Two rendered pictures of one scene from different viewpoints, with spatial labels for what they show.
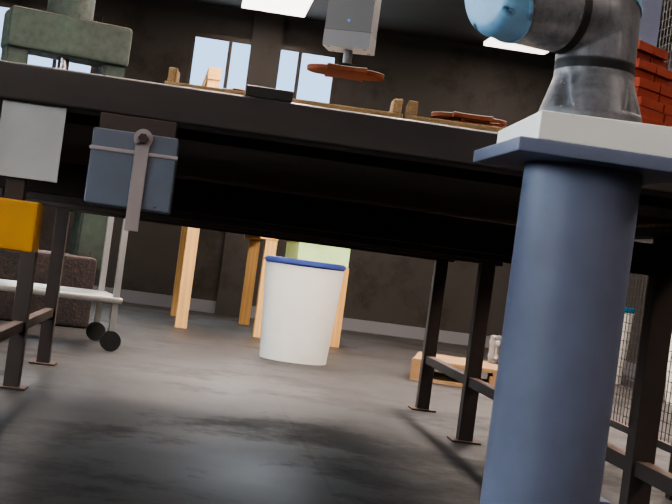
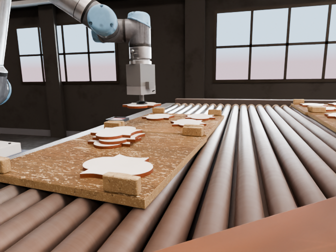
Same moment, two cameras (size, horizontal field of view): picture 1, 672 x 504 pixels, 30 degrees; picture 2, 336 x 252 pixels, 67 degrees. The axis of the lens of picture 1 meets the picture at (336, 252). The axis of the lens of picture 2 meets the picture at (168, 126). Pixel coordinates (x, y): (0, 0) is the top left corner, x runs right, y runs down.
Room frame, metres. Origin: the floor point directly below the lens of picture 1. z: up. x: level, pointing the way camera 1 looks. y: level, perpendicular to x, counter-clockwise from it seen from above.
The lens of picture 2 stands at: (2.66, -0.78, 1.10)
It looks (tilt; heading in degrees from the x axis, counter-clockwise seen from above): 11 degrees down; 112
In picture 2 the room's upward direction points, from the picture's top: 1 degrees counter-clockwise
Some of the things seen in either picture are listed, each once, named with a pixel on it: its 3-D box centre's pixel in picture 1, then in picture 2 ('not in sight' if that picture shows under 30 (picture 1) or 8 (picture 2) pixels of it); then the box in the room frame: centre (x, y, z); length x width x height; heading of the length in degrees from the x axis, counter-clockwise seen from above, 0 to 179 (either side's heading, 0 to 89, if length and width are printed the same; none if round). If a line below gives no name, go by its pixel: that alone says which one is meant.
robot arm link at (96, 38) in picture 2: not in sight; (108, 30); (2.15, -0.04, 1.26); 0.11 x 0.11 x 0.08; 28
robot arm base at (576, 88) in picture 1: (591, 98); not in sight; (1.83, -0.34, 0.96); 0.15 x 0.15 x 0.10
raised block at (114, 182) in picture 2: not in sight; (122, 183); (2.46, -0.48, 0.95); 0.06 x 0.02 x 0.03; 1
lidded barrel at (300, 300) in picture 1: (299, 310); not in sight; (8.11, 0.18, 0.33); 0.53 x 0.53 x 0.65
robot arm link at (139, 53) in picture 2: not in sight; (139, 54); (2.23, 0.02, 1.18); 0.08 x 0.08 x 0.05
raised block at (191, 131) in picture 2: not in sight; (192, 131); (2.46, -0.09, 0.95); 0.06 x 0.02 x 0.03; 1
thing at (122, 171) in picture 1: (132, 174); not in sight; (2.02, 0.34, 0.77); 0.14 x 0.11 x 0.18; 96
